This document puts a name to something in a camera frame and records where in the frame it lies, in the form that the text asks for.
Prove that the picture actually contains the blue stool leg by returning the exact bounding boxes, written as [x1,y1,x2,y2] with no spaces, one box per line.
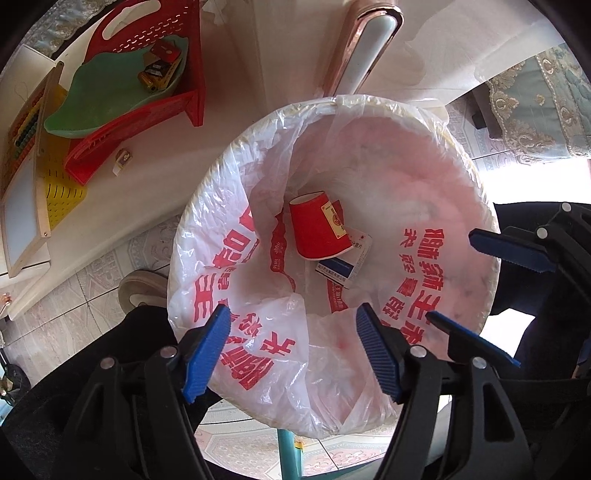
[277,428,303,480]

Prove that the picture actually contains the green plastic dish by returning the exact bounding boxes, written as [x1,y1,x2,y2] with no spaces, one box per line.
[44,34,190,138]

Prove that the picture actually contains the grey shoe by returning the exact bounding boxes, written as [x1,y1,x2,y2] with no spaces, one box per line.
[117,270,169,319]

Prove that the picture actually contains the small yellow white card box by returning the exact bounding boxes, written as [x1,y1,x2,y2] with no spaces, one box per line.
[113,148,134,176]

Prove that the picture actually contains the red plastic basket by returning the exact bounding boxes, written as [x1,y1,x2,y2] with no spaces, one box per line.
[62,0,206,185]

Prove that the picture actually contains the small red box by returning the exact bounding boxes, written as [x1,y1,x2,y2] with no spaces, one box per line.
[152,42,182,63]

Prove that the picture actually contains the small white blue box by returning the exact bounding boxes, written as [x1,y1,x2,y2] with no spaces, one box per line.
[315,231,374,289]

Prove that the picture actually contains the person's dark pants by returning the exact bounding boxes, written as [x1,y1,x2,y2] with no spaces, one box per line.
[0,200,591,480]

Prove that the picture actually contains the rose gold table leg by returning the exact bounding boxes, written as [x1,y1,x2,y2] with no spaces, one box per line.
[325,0,404,100]

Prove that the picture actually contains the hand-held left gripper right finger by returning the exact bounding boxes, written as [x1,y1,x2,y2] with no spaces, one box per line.
[355,302,529,480]

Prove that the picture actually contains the trash bin with white bag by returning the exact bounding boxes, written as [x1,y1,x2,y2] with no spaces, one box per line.
[166,95,502,439]

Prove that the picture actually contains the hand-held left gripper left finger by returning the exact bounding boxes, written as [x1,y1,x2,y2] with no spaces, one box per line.
[60,305,232,480]

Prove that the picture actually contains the wooden abacus whiteboard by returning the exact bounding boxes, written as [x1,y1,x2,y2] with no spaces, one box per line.
[0,60,65,278]

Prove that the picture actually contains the cream round trash bin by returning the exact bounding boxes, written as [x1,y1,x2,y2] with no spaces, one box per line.
[167,96,502,439]

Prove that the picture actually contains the red paper cup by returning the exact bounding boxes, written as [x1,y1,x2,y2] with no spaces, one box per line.
[288,193,354,260]

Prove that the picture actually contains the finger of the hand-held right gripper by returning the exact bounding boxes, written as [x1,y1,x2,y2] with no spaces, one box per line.
[427,311,521,377]
[468,203,591,282]

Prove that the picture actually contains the dark yellow small box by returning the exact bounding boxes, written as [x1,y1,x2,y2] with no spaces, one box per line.
[139,62,176,93]

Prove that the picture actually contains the yellow perforated plastic basket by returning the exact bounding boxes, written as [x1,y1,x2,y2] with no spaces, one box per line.
[37,85,88,232]

